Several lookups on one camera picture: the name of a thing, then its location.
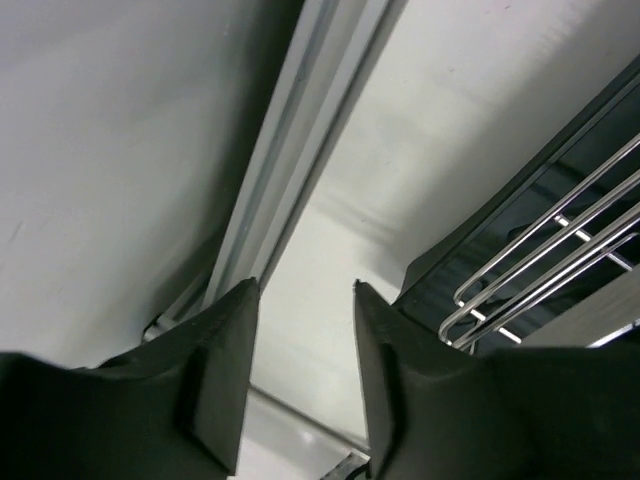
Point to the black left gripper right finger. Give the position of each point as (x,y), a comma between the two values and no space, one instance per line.
(435,412)

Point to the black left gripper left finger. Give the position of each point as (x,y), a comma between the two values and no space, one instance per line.
(172,408)

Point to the black drain tray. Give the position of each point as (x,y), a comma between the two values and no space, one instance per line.
(608,121)

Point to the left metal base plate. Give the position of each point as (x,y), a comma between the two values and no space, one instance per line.
(355,466)

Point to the white wire dish rack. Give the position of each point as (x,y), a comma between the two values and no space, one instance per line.
(558,266)

